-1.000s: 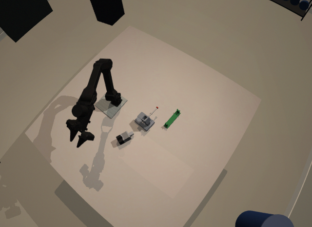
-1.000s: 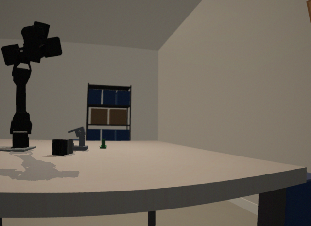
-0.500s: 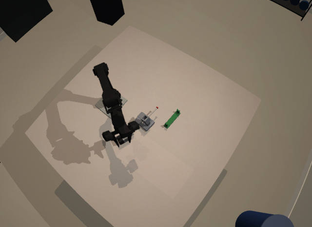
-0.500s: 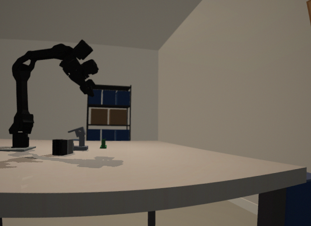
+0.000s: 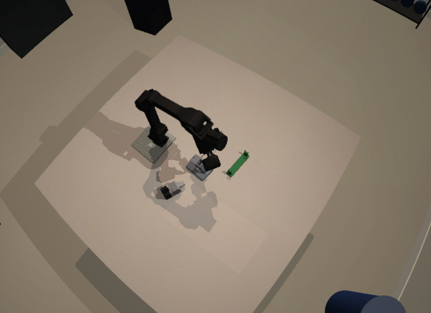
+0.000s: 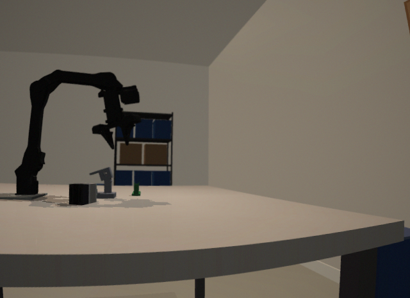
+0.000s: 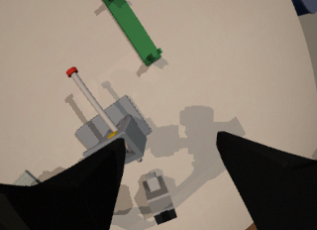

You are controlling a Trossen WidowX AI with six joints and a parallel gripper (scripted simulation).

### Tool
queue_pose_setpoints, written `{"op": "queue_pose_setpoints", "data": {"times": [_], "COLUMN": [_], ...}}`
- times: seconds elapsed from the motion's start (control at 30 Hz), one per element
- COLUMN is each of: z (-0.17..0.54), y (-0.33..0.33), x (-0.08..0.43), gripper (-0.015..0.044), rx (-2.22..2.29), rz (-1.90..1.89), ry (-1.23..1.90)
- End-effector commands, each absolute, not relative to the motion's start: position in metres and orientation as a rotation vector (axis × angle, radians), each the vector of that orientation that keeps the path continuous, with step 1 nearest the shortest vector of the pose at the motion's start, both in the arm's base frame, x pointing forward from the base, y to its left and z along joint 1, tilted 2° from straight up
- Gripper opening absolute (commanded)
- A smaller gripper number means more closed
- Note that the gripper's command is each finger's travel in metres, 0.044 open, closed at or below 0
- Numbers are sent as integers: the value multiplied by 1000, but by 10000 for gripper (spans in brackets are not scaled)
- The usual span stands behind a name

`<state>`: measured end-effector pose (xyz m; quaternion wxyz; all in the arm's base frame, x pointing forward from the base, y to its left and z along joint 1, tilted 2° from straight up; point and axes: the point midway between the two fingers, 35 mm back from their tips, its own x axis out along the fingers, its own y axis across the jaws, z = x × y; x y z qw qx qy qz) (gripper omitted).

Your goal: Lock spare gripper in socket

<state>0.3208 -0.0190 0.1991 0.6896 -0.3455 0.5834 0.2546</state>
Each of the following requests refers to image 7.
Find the green flat bar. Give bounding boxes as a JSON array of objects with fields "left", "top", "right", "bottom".
[{"left": 102, "top": 0, "right": 161, "bottom": 66}]

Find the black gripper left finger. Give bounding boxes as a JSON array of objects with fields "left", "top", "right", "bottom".
[{"left": 0, "top": 138, "right": 126, "bottom": 230}]

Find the grey pin with red cap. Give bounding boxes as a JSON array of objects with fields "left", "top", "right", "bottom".
[{"left": 66, "top": 66, "right": 132, "bottom": 152}]

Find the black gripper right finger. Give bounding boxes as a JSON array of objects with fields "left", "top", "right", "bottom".
[{"left": 215, "top": 131, "right": 317, "bottom": 230}]

